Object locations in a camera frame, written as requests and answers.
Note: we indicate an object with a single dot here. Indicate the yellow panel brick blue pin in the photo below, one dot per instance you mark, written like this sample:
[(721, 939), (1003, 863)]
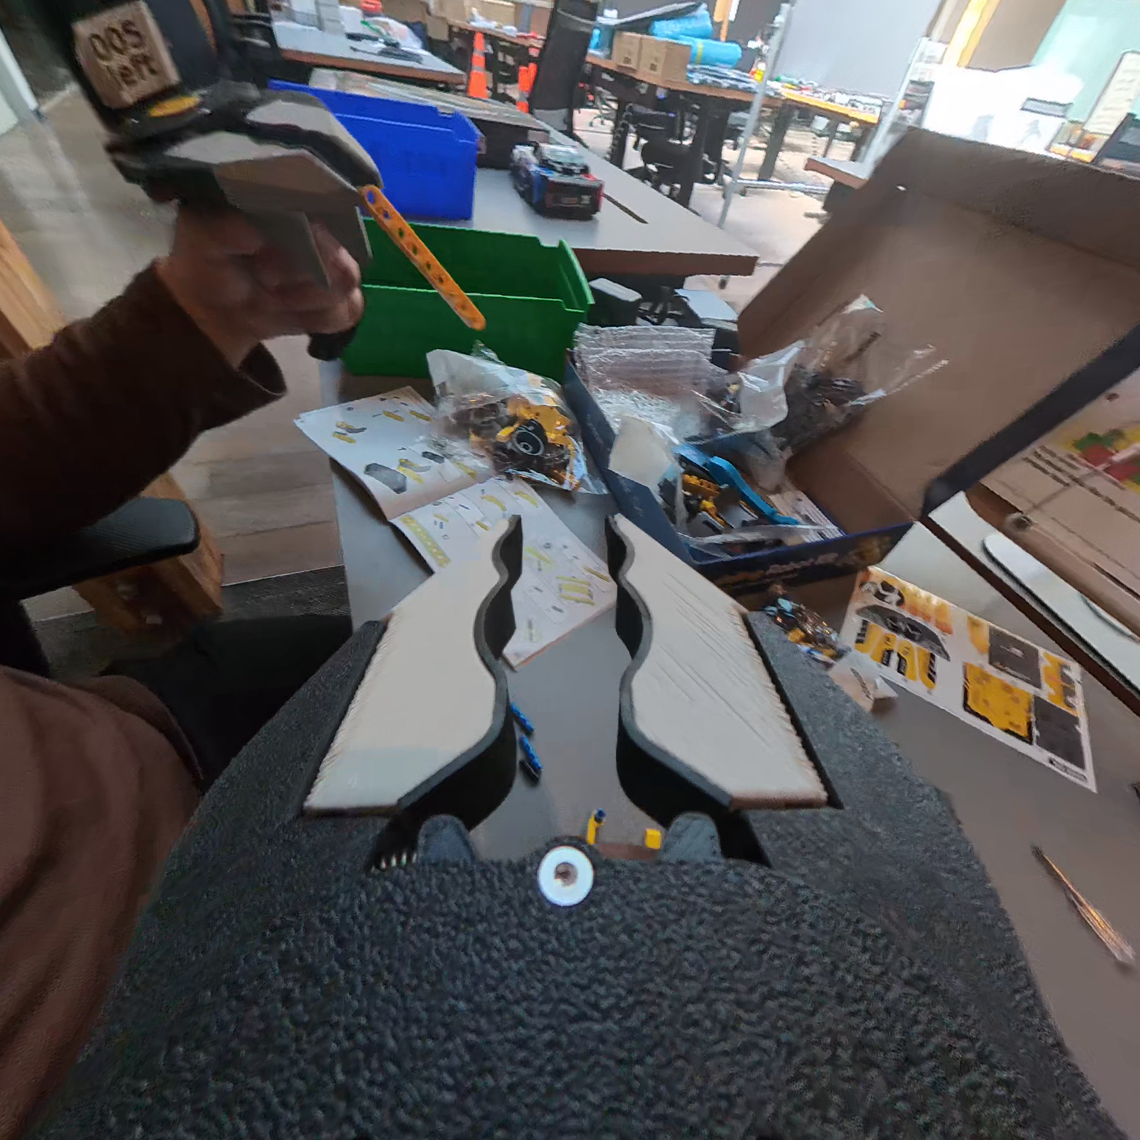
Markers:
[(594, 829)]

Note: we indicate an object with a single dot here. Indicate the background grey table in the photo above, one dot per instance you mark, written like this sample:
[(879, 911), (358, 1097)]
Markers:
[(373, 54), (677, 232)]

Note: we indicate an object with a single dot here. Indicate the clear bag of yellow beams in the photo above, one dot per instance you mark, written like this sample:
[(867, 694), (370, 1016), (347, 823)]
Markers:
[(525, 428)]

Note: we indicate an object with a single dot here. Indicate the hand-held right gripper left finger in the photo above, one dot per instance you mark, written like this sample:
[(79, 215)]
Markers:
[(410, 713)]

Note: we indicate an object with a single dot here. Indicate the person's brown shirt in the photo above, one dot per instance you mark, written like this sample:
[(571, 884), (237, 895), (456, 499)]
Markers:
[(80, 891)]

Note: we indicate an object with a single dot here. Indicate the clear bag of small pins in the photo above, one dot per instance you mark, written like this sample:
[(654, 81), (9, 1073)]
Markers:
[(801, 633)]

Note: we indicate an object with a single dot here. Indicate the open instruction booklet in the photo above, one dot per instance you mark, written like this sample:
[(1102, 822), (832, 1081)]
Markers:
[(400, 446)]

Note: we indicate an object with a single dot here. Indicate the blue plastic bin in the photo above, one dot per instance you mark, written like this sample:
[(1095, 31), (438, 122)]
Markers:
[(400, 151)]

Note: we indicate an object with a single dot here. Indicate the orange traffic cone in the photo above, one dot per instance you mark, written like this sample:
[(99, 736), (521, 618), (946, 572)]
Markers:
[(479, 67), (525, 89)]

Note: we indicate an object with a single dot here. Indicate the blue foam roll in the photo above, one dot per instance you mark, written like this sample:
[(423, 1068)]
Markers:
[(703, 40)]

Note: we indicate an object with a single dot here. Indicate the background wooden table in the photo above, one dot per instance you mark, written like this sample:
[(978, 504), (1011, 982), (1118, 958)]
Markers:
[(801, 103)]

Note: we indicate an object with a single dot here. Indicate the large clear printed bag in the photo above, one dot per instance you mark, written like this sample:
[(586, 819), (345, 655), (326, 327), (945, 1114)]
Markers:
[(828, 384)]

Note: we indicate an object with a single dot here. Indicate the person's black pants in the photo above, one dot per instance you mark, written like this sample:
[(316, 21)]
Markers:
[(240, 678)]

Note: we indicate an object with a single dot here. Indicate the green plastic bin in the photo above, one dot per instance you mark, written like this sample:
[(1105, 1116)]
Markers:
[(498, 286)]

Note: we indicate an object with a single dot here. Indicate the blue cardboard kit box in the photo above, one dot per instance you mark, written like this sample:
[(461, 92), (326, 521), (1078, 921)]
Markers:
[(890, 312)]

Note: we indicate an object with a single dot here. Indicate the blue long pin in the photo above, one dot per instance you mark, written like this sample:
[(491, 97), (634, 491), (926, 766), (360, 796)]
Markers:
[(521, 719), (531, 759)]

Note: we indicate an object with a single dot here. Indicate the clear bubble wrap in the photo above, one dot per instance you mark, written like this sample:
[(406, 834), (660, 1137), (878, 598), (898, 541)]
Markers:
[(650, 366)]

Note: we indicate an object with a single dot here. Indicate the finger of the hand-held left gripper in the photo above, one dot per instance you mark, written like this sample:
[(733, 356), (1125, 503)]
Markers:
[(250, 160), (307, 116)]

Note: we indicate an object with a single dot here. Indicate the brown cardboard carton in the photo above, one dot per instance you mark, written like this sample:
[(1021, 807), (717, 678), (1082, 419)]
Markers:
[(664, 61), (624, 52)]

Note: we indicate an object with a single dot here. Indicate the large white label parts bag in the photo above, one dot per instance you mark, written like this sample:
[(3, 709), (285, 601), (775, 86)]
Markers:
[(712, 481)]

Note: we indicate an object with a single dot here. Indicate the black chair armrest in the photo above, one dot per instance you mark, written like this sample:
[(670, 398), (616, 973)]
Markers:
[(115, 536)]

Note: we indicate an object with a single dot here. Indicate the person's left hand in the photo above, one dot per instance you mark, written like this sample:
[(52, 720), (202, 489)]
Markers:
[(250, 286)]

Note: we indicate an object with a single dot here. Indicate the instruction sign on white stand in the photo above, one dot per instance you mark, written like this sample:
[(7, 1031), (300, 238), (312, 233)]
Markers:
[(1068, 499)]

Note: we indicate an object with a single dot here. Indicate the whiteboard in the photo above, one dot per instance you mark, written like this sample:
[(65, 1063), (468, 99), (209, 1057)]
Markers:
[(855, 40)]

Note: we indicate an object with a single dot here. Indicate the sticker sheet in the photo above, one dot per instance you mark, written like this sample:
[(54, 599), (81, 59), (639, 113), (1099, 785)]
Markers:
[(980, 678)]

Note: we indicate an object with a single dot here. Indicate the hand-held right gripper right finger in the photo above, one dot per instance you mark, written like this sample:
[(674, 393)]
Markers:
[(721, 713)]

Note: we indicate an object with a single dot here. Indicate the black office chair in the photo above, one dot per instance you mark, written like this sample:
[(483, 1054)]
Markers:
[(668, 147), (570, 63)]

